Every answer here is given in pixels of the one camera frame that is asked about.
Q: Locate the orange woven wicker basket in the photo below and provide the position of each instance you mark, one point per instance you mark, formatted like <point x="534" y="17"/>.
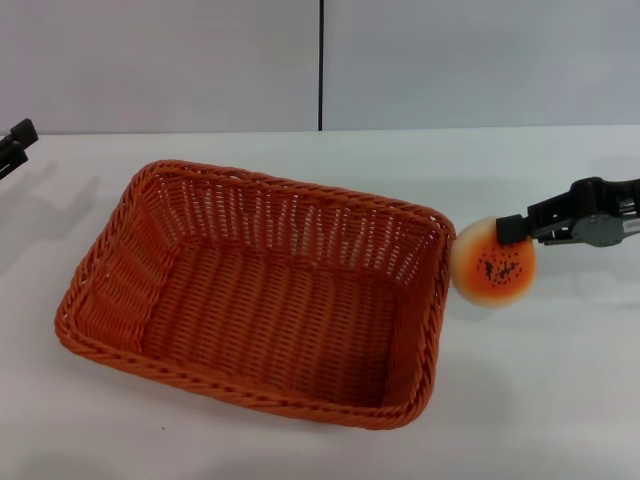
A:
<point x="270" y="300"/>

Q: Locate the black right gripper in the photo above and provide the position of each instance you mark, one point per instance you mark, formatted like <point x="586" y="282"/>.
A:
<point x="607" y="215"/>

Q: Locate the round orange bread bun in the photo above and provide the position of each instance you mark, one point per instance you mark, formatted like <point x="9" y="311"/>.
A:
<point x="492" y="270"/>

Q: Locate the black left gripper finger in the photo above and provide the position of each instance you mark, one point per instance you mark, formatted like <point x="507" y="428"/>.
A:
<point x="23" y="132"/>
<point x="12" y="159"/>

